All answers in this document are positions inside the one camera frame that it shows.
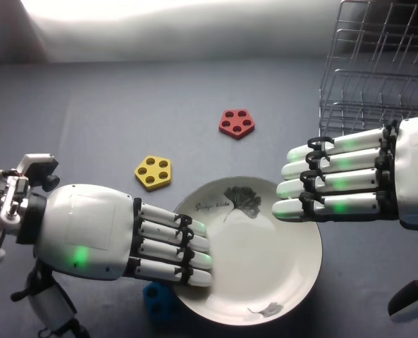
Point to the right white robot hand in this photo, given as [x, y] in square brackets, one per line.
[416, 169]

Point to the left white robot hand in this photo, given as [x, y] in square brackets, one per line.
[85, 225]

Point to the white plate leaf-printed rim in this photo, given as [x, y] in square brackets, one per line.
[258, 264]

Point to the yellow pentagon block with holes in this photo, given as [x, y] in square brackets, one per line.
[152, 186]

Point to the blue pentagon block with holes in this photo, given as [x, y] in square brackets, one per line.
[148, 299]

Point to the grey table cloth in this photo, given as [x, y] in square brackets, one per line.
[89, 105]

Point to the red pentagon block with holes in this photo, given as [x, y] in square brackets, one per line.
[231, 132]

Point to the black wrist camera white mount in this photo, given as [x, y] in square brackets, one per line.
[39, 169]

